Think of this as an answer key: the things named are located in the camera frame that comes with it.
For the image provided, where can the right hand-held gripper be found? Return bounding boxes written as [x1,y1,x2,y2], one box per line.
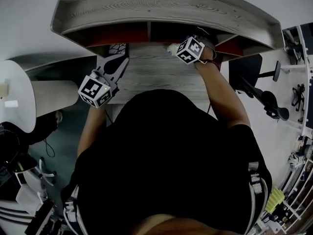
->
[175,35,206,66]

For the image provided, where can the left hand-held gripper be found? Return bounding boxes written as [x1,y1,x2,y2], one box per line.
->
[77,54,130,109]

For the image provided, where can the grey wooden shelf unit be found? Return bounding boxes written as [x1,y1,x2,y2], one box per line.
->
[50,0,282,58]

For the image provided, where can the person's right forearm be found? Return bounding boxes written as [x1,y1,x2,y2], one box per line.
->
[194,61,252,129]

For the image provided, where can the person's left forearm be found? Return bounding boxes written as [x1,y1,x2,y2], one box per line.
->
[77,103,109,157]

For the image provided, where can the grey wooden desk top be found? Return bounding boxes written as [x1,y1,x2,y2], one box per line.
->
[107,44,222,105]

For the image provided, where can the person's right hand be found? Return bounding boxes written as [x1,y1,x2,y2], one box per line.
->
[200,40,217,61]

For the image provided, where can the white crumpled bag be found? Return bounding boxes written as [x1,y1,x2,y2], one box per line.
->
[166,43,181,56]

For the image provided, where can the black framed picture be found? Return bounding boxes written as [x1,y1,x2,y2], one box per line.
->
[107,42,129,57]

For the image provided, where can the black office chair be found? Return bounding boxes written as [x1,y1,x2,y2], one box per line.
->
[228,53,291,121]

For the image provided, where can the person's black shirt torso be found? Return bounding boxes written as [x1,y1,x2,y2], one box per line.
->
[60,89,273,235]

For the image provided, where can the black chair base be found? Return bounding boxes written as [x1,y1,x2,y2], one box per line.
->
[291,83,307,113]

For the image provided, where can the black bag green trim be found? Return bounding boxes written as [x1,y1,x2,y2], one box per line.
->
[0,153,37,181]

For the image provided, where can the white office chair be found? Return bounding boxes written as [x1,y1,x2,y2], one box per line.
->
[14,157,56,215]

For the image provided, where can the yellow foam block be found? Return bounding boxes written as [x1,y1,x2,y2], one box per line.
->
[265,187,285,213]

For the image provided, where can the white metal rack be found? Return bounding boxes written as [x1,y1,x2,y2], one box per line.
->
[259,155,313,235]

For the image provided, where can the dark wrist strap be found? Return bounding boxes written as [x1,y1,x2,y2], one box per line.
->
[197,57,221,71]

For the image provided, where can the black floor cable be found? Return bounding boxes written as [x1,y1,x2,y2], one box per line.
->
[44,138,56,158]

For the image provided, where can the grey harness strap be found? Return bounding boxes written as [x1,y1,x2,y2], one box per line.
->
[63,185,82,231]
[247,162,269,230]

